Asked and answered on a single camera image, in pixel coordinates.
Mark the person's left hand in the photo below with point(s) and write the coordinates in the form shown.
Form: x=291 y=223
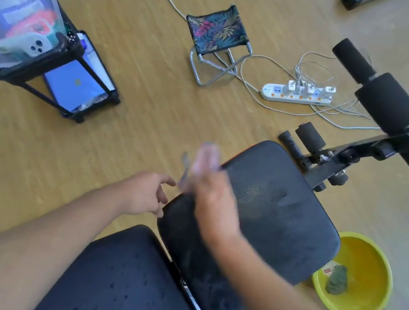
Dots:
x=140 y=193

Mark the person's right hand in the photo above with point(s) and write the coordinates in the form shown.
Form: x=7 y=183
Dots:
x=215 y=208

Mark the person's left fingers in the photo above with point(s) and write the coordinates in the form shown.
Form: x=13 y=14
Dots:
x=162 y=192

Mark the person's right fingers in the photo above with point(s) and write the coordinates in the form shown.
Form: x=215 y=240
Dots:
x=202 y=181

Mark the clear plastic spray bottle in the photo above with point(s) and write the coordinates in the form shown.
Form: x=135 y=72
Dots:
x=203 y=160

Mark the person's left forearm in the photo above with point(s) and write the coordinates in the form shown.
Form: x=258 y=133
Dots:
x=34 y=242

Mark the person's right forearm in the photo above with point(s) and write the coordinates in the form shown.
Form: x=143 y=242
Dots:
x=281 y=306

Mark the black padded bench backrest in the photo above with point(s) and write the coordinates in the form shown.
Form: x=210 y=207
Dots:
x=124 y=282

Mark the small black foam roller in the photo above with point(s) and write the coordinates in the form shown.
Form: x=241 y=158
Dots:
x=310 y=137

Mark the white power strip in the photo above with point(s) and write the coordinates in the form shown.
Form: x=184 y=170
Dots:
x=294 y=95

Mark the blue flat packet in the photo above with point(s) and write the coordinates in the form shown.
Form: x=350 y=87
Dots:
x=73 y=87

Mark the floral folding stool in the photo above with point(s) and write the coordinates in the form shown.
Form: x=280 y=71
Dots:
x=217 y=28

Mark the white sticker label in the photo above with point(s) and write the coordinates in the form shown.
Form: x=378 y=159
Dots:
x=328 y=270

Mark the green cleaning cloth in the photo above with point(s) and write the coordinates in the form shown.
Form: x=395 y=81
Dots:
x=337 y=281

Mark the yellow plastic basin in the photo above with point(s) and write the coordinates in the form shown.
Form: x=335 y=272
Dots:
x=369 y=258

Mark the white game controller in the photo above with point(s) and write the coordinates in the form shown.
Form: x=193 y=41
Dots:
x=27 y=45

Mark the black metal bench frame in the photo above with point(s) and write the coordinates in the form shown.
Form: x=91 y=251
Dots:
x=358 y=151

